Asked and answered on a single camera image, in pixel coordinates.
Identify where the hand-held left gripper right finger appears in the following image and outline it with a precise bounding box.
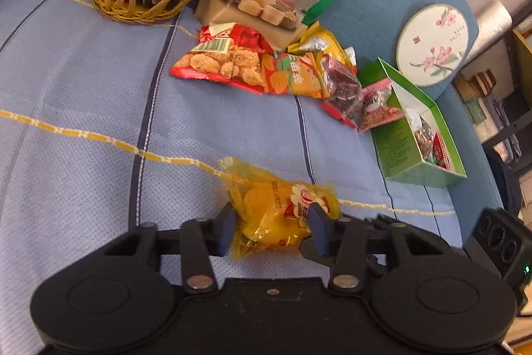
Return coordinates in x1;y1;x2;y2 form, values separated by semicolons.
300;202;452;291

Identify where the silver foil roll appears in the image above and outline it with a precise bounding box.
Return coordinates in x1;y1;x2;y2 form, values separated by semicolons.
467;0;514;65

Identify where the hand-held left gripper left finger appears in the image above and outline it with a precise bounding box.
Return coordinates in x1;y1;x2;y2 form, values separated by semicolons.
104;202;237;295

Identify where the pink nut packet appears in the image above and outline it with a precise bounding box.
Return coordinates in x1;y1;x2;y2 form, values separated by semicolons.
357;76;408;132

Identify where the yellow snack packet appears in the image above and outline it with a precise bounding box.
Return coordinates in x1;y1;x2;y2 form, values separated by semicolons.
287;21;345;65

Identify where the dark cloth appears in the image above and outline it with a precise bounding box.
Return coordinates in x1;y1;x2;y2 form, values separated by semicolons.
482;147;520;214

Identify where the orange green chip packet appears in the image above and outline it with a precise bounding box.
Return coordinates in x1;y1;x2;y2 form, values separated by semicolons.
262;51;329;100

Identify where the blue striped sheet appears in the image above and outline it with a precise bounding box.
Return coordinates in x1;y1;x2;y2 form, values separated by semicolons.
0;0;464;355

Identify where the round blossom fan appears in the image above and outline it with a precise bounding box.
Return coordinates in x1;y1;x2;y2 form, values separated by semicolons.
396;4;479;88

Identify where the dark shelf unit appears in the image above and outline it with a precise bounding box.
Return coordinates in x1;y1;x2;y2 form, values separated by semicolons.
451;6;532;173

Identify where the yellow bread packet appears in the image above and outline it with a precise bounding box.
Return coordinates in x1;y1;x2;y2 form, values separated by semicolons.
218;156;342;261

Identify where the green cardboard box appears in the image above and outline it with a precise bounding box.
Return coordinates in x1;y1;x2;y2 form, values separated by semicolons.
357;58;467;188

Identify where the red fried snack packet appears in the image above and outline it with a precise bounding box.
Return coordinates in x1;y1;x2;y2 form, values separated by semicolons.
170;23;275;94

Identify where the clear dark red date packet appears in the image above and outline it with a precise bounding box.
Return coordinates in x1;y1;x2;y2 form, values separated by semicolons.
320;46;362;129

